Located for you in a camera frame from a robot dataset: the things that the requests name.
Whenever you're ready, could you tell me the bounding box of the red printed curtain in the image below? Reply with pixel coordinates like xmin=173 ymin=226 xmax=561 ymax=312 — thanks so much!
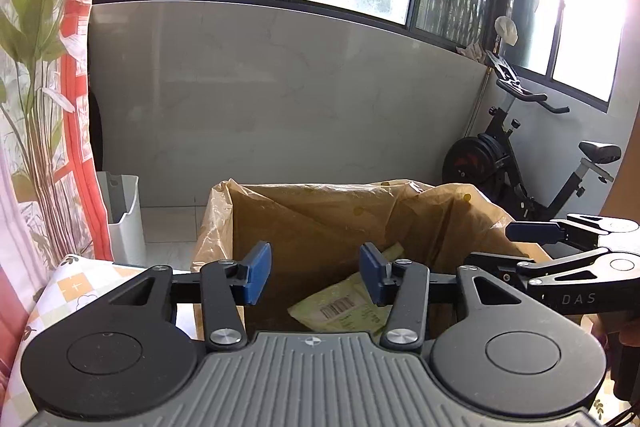
xmin=0 ymin=0 xmax=115 ymax=408

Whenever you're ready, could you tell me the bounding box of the checked floral tablecloth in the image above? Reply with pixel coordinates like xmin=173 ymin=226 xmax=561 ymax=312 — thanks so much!
xmin=10 ymin=253 xmax=246 ymax=413

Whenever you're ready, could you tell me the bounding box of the black exercise bike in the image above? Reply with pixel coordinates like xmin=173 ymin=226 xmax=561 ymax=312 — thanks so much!
xmin=442 ymin=49 xmax=623 ymax=223

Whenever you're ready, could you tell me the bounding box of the pale green snack packet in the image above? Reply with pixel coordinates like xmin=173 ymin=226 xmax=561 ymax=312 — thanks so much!
xmin=287 ymin=242 xmax=407 ymax=334

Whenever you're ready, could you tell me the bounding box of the crumpled cloth rag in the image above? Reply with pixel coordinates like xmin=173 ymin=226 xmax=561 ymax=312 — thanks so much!
xmin=457 ymin=44 xmax=488 ymax=62

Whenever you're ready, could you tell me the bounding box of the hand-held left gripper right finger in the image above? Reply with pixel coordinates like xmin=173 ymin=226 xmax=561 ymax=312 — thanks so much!
xmin=360 ymin=243 xmax=533 ymax=351

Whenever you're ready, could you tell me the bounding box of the white trash bin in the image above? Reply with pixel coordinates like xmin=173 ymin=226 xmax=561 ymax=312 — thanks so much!
xmin=96 ymin=171 xmax=147 ymax=265

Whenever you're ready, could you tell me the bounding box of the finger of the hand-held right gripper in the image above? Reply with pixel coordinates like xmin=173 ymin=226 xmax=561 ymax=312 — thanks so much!
xmin=464 ymin=248 xmax=640 ymax=290
xmin=505 ymin=213 xmax=640 ymax=253

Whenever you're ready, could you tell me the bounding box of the brown cardboard box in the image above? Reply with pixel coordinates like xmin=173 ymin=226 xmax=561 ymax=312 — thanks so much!
xmin=191 ymin=178 xmax=556 ymax=338

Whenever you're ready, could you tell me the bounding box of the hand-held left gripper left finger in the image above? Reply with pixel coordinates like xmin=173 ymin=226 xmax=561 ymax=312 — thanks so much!
xmin=102 ymin=241 xmax=273 ymax=351

